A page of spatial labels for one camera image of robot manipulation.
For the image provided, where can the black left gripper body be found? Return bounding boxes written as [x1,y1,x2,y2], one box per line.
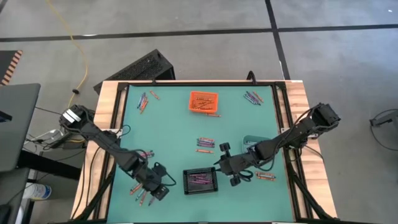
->
[136,163,170,202]

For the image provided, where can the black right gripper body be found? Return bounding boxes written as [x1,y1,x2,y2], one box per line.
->
[219,142,253,187]

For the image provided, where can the black plastic basket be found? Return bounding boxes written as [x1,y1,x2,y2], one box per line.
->
[182,166,219,196]

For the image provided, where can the orange plastic basket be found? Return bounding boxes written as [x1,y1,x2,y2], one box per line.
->
[188,90,220,114]

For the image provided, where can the teal plastic bin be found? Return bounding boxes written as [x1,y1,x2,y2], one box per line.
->
[241,134,272,156]

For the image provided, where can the green table mat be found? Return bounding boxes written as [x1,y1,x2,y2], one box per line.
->
[107,84,299,223]

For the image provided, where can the black power strip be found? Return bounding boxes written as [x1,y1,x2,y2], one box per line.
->
[46,129,82,149]

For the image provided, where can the black desk support bar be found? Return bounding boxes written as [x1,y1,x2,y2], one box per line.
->
[17,150,82,181]

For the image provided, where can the black perforated computer case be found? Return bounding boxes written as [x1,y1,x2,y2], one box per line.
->
[93,49,176,95]

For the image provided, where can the white and blue bottle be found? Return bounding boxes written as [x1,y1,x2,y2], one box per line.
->
[22,182,52,201]

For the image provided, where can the grey side desk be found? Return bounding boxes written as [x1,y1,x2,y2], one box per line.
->
[0,83,42,173]

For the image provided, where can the grey chair base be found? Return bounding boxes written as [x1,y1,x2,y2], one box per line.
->
[368,108,398,150]

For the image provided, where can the black mat orange striped edge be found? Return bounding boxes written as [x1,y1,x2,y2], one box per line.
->
[0,50,24,86]

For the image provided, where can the silver mounting bracket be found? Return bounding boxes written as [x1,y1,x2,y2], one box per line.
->
[105,128,124,138]

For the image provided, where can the black aluminium table frame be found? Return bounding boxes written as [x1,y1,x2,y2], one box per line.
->
[70,79,339,224]

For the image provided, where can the yellow cable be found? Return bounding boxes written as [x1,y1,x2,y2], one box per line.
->
[45,0,90,114]

